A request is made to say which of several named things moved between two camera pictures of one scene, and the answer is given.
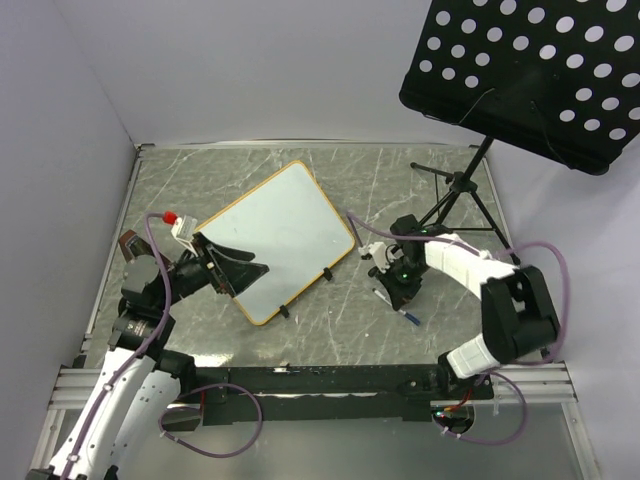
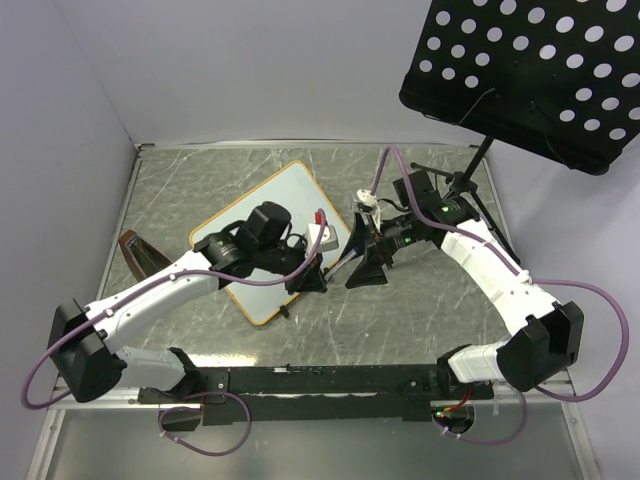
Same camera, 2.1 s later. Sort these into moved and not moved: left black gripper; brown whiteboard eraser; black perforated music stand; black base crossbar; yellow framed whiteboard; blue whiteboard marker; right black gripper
Moved: blue whiteboard marker; left black gripper; right black gripper
Not moved: yellow framed whiteboard; black base crossbar; black perforated music stand; brown whiteboard eraser
